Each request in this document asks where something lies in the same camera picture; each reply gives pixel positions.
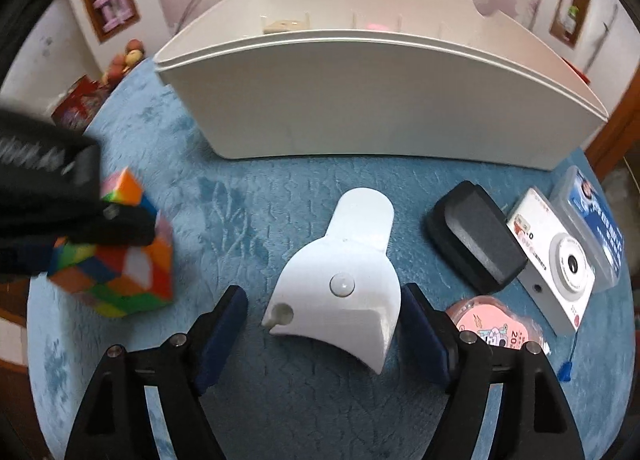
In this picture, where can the pink correction tape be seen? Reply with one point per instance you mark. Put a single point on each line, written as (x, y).
(492, 320)

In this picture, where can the black power adapter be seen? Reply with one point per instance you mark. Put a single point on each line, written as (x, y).
(475, 235)

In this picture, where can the clear card case blue label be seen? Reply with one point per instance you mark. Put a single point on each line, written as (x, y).
(600, 225)

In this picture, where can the multicoloured puzzle cube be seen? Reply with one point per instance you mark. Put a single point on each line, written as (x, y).
(135, 270)

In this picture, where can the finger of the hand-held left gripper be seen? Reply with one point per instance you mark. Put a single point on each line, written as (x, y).
(125, 227)

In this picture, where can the red gift box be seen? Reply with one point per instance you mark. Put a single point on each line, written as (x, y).
(80, 105)

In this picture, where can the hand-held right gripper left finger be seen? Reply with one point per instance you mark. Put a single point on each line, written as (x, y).
(220, 335)

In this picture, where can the white compact camera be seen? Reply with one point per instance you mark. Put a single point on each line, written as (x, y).
(550, 260)

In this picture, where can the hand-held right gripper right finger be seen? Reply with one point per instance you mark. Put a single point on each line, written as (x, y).
(425, 335)

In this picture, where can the pink dumbbell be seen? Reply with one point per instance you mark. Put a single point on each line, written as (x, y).
(106, 10)
(125, 0)

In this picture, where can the bowl of fruit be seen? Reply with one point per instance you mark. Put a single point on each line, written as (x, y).
(125, 62)

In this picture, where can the white plastic storage box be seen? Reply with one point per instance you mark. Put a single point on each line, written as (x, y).
(380, 100)

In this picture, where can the blue fluffy blanket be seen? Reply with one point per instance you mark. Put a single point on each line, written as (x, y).
(310, 200)

